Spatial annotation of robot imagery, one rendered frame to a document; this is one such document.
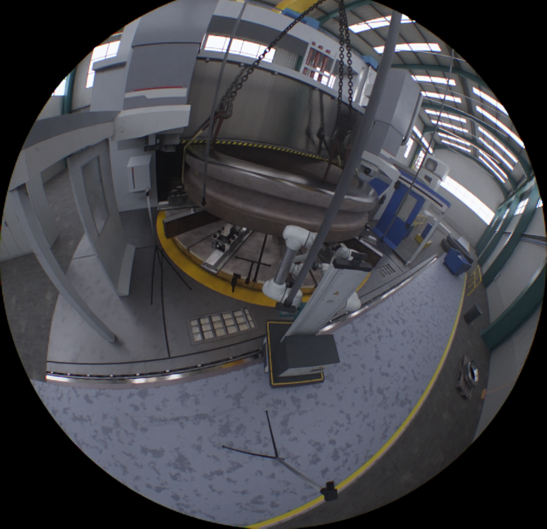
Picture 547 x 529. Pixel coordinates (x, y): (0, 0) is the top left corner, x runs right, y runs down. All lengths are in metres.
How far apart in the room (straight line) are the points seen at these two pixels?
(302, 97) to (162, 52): 3.89
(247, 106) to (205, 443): 6.35
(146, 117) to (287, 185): 2.37
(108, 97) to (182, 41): 2.47
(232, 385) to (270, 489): 1.58
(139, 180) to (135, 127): 2.11
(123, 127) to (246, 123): 3.17
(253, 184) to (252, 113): 2.96
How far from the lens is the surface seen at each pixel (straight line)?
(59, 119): 1.99
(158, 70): 3.62
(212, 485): 2.73
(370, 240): 5.57
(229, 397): 2.46
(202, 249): 3.30
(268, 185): 2.54
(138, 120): 3.12
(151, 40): 3.85
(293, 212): 2.84
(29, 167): 1.64
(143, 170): 4.86
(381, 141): 6.41
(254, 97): 5.22
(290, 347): 1.81
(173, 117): 3.03
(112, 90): 5.47
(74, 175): 2.43
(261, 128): 5.30
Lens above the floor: 2.46
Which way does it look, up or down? 40 degrees down
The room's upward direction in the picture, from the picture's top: 17 degrees clockwise
